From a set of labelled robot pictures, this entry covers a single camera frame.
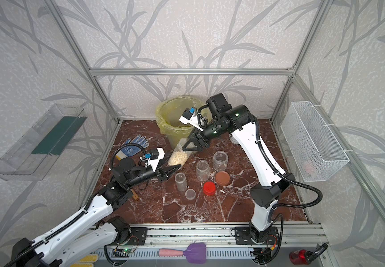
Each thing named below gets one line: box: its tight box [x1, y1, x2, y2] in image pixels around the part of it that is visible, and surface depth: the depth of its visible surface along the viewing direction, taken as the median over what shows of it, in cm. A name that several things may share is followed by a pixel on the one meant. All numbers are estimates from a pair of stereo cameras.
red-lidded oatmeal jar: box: [195, 159, 210, 182], surface depth 88 cm
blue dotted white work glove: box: [115, 134, 150, 161], surface depth 107 cm
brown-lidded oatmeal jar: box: [213, 150, 229, 172], surface depth 93 cm
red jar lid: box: [202, 181, 217, 196], surface depth 88 cm
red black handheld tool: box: [289, 243, 329, 266], surface depth 62 cm
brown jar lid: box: [215, 170, 231, 186], surface depth 93 cm
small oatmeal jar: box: [174, 172, 188, 192], surface depth 84 cm
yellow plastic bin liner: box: [155, 96, 212, 137], surface depth 93 cm
